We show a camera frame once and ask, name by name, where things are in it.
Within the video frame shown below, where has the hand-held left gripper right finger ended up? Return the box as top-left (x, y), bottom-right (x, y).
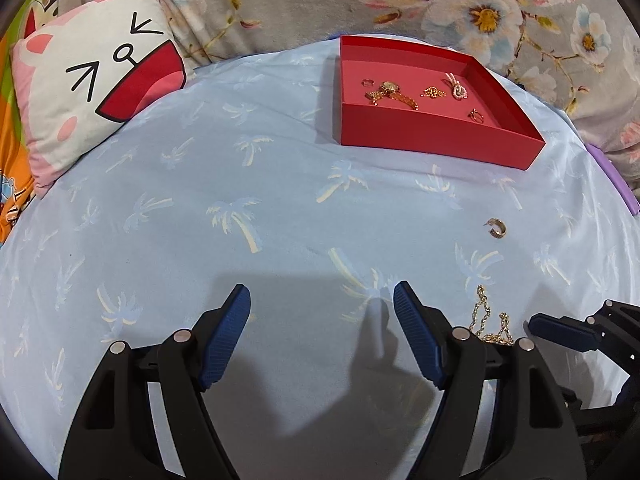
top-left (393, 281), bottom-right (583, 480)

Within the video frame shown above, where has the white cat face pillow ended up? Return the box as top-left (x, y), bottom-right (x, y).
top-left (11, 0), bottom-right (188, 193)

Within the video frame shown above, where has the pearl brooch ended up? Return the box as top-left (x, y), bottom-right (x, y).
top-left (444, 72), bottom-right (469, 100)

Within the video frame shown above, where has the gold chain with black clover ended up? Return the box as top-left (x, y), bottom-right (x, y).
top-left (467, 285), bottom-right (516, 346)

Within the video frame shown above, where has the grey floral blanket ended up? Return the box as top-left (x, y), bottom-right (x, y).
top-left (55, 0), bottom-right (640, 191)

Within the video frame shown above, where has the colourful cartoon sheet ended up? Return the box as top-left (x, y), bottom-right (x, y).
top-left (0, 0), bottom-right (66, 246)

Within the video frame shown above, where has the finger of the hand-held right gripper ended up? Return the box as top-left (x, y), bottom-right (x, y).
top-left (529, 299), bottom-right (640, 379)

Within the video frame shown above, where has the light blue palm print sheet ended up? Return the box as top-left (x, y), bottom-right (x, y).
top-left (0, 37), bottom-right (640, 480)

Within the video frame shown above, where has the gold wristwatch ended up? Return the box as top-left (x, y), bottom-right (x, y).
top-left (365, 80), bottom-right (420, 111)

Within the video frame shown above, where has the red cardboard box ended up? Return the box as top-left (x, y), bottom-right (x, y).
top-left (334, 35), bottom-right (547, 171)

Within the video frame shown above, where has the purple cloth edge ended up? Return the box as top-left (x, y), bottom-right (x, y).
top-left (585, 142), bottom-right (640, 216)

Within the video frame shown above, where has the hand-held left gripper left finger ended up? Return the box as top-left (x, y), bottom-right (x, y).
top-left (58, 283), bottom-right (251, 480)

